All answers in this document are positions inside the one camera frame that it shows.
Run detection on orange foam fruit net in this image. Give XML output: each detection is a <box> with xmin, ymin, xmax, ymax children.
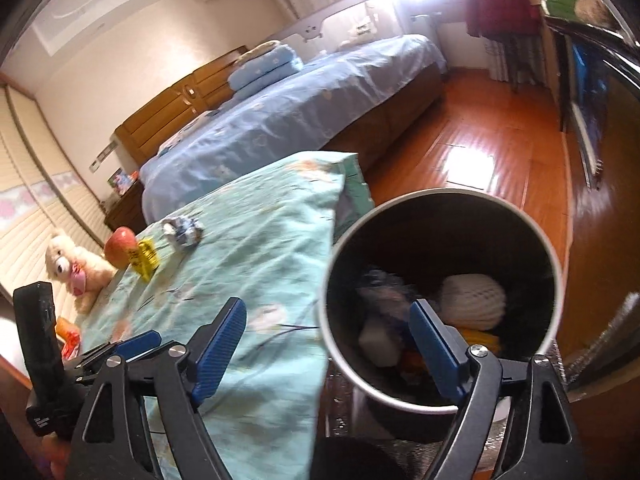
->
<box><xmin>458</xmin><ymin>327</ymin><xmax>501</xmax><ymax>356</ymax></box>

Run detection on white foam fruit net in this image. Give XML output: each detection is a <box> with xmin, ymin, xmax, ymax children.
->
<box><xmin>439</xmin><ymin>274</ymin><xmax>506</xmax><ymax>330</ymax></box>

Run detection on dark blue snack bag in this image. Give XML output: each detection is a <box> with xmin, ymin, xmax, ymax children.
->
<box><xmin>356</xmin><ymin>269</ymin><xmax>416</xmax><ymax>326</ymax></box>

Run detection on yellow snack packet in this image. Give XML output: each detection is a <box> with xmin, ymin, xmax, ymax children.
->
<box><xmin>128</xmin><ymin>238</ymin><xmax>160</xmax><ymax>283</ymax></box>

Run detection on blue silver wrapper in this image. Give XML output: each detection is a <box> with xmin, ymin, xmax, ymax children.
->
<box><xmin>162</xmin><ymin>216</ymin><xmax>204</xmax><ymax>250</ymax></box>

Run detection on round black trash bin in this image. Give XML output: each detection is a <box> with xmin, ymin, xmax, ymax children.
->
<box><xmin>318</xmin><ymin>188</ymin><xmax>564</xmax><ymax>415</ymax></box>

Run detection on person's left hand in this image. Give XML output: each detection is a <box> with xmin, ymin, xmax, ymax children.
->
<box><xmin>42</xmin><ymin>434</ymin><xmax>70</xmax><ymax>480</ymax></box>

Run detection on red orange plastic wrapper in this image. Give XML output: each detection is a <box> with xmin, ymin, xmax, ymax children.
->
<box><xmin>61</xmin><ymin>333</ymin><xmax>81</xmax><ymax>361</ymax></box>

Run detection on yellow foam fruit net left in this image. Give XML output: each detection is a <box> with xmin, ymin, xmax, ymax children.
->
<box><xmin>55</xmin><ymin>316</ymin><xmax>80</xmax><ymax>346</ymax></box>

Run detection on cream teddy bear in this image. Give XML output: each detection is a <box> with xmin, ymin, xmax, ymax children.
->
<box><xmin>44</xmin><ymin>229</ymin><xmax>117</xmax><ymax>314</ymax></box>

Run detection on light green floral bedsheet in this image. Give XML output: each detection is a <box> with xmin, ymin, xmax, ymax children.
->
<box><xmin>77</xmin><ymin>152</ymin><xmax>372</xmax><ymax>479</ymax></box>

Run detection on red yellow apple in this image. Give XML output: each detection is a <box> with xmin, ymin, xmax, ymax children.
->
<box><xmin>104</xmin><ymin>226</ymin><xmax>138</xmax><ymax>270</ymax></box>

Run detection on wooden nightstand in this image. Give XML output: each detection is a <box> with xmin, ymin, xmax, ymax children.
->
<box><xmin>104</xmin><ymin>181</ymin><xmax>146</xmax><ymax>234</ymax></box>

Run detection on wardrobe sliding door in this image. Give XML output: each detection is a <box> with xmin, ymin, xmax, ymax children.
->
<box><xmin>1</xmin><ymin>86</ymin><xmax>111</xmax><ymax>296</ymax></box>

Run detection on wooden headboard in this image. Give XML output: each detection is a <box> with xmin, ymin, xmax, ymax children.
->
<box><xmin>114</xmin><ymin>46</ymin><xmax>248</xmax><ymax>166</ymax></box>

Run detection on large bed blue cover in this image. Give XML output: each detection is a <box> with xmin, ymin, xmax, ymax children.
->
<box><xmin>140</xmin><ymin>35</ymin><xmax>447</xmax><ymax>223</ymax></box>

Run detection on blue folded pillows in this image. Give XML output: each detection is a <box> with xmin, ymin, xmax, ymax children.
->
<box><xmin>228</xmin><ymin>40</ymin><xmax>304</xmax><ymax>101</ymax></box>

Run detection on black glossy tv cabinet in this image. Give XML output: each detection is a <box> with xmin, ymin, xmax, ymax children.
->
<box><xmin>546</xmin><ymin>18</ymin><xmax>639</xmax><ymax>401</ymax></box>

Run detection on dark red hanging jacket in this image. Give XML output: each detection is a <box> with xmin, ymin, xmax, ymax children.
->
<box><xmin>465</xmin><ymin>0</ymin><xmax>540</xmax><ymax>39</ymax></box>

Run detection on brown plush toy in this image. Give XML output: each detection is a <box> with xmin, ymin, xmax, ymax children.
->
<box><xmin>574</xmin><ymin>0</ymin><xmax>618</xmax><ymax>29</ymax></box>

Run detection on white bed guard rail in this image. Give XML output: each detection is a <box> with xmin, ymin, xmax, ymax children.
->
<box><xmin>268</xmin><ymin>0</ymin><xmax>402</xmax><ymax>62</ymax></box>

